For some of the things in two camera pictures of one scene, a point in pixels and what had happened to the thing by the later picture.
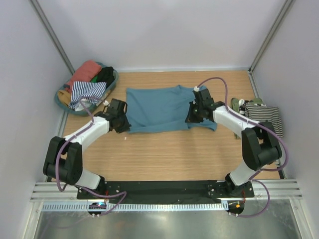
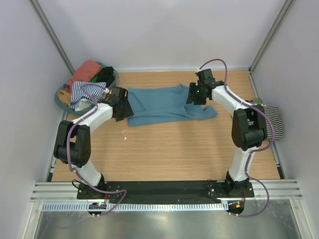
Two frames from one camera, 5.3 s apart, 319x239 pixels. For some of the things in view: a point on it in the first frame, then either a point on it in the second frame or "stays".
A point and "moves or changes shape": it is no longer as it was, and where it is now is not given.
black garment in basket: [106, 75] stays
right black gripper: [191, 118] -> [192, 97]
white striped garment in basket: [85, 94] stays
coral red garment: [86, 71] stays
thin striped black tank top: [262, 113] stays
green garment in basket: [94, 79] stays
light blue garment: [162, 109] moves or changes shape
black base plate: [167, 190] stays
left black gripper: [125, 127] -> [128, 112]
